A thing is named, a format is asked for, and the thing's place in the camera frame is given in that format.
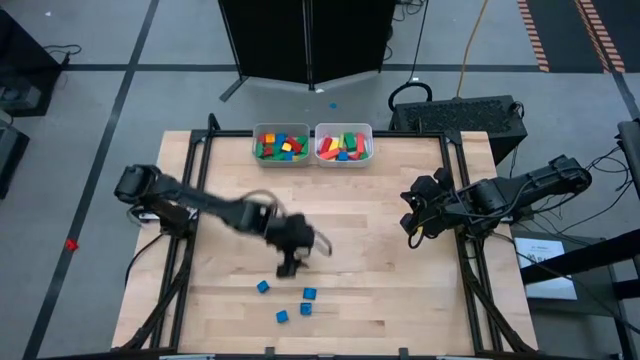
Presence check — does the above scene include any white paper sign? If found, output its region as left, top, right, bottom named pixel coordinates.
left=513, top=236, right=580, bottom=302

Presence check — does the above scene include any black cart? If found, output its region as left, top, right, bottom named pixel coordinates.
left=0, top=9, right=64, bottom=119
left=0, top=112, right=30, bottom=201

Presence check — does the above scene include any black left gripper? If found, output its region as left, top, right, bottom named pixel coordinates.
left=263, top=212, right=318, bottom=279

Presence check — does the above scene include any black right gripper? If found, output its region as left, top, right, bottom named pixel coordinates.
left=399, top=187, right=459, bottom=237

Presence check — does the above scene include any black post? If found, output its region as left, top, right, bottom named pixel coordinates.
left=617, top=118, right=640, bottom=187

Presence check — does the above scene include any black divider panel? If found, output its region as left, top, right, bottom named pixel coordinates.
left=308, top=0, right=397, bottom=86
left=218, top=0, right=312, bottom=85

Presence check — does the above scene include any black hanging cable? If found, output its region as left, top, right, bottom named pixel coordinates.
left=387, top=0, right=434, bottom=114

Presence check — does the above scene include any white power adapter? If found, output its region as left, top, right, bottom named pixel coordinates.
left=130, top=207, right=164, bottom=225

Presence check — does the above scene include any black floor cable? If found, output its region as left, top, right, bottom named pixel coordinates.
left=42, top=43, right=82, bottom=70

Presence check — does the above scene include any black perforated computer case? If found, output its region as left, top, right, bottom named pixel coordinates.
left=388, top=94, right=529, bottom=165

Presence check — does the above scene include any yellow hanging cable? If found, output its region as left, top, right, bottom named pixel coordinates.
left=455, top=0, right=490, bottom=100

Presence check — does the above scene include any white plastic bin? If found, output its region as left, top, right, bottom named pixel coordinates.
left=313, top=122, right=375, bottom=170

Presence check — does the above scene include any black metal beam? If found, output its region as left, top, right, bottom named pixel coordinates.
left=519, top=228, right=640, bottom=286

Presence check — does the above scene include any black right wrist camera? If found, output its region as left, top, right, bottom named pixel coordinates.
left=417, top=167, right=455, bottom=194

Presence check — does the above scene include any grey plastic bin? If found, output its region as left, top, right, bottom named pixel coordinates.
left=251, top=122, right=312, bottom=169

